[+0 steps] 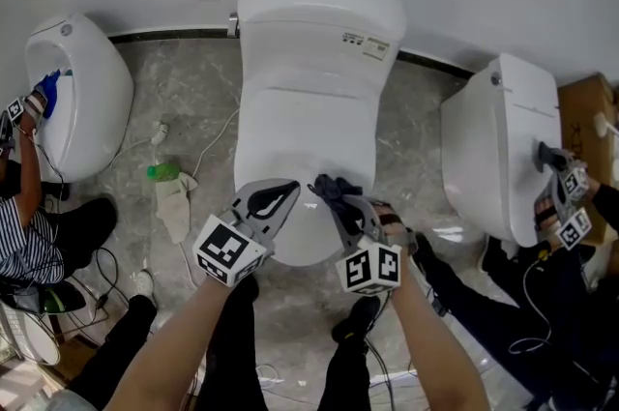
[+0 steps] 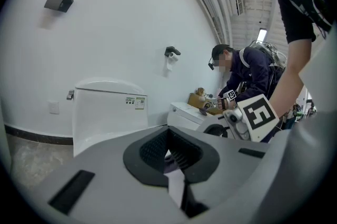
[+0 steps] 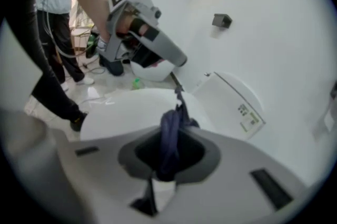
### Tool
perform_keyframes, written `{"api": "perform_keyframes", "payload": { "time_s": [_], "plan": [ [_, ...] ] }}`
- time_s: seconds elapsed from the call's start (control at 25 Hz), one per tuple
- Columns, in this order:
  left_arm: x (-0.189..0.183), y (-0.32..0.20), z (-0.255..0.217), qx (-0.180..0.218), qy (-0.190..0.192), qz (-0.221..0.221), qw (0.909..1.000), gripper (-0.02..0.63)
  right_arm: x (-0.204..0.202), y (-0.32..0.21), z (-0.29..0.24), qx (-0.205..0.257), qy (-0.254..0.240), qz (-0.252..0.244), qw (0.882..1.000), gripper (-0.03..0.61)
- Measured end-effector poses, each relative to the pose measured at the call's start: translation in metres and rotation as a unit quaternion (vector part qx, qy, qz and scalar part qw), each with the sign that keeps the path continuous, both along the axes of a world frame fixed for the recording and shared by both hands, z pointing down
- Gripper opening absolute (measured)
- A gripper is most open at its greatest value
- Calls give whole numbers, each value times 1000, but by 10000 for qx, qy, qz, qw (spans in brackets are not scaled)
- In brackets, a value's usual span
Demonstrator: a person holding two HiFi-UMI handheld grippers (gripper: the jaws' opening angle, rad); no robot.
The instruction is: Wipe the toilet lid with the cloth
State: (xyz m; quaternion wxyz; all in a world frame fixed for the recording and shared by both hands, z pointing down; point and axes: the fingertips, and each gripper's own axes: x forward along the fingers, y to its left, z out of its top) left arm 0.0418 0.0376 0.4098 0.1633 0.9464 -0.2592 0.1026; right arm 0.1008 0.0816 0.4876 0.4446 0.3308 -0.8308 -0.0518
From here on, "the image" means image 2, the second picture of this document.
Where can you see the brown cardboard box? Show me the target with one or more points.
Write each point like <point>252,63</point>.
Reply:
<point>194,101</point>

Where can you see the white wall socket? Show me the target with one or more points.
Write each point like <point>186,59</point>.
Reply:
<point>53,107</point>

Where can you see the person's black shirt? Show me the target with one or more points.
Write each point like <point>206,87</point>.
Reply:
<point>297,12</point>

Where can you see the person's right forearm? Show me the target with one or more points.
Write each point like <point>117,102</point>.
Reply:
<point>292,78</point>

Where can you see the ceiling light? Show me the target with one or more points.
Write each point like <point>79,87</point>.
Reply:
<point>262,34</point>

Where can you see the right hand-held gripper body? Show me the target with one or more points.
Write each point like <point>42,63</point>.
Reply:
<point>259,116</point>

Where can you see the dark grey cloth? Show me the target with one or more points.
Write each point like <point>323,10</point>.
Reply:
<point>203,111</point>

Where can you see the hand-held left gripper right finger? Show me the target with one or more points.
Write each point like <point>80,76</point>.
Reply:
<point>237,173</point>

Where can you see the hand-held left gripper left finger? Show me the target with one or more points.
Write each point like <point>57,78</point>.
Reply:
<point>110,162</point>

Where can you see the white toilet paper roll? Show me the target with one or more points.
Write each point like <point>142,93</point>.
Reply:
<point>171,62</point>

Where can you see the tan plush toy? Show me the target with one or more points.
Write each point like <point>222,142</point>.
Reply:
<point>201,91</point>

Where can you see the compact white toilet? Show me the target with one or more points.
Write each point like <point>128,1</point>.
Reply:
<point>184,115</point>

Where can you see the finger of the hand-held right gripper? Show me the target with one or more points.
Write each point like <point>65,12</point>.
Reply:
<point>214,124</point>

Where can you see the white toilet with tank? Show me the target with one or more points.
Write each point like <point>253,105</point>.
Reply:
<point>105,109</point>

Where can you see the chrome flush lever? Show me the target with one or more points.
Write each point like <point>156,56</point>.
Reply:
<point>70,95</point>

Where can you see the black wall paper holder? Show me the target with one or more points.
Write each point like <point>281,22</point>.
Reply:
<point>171,51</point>
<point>58,0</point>

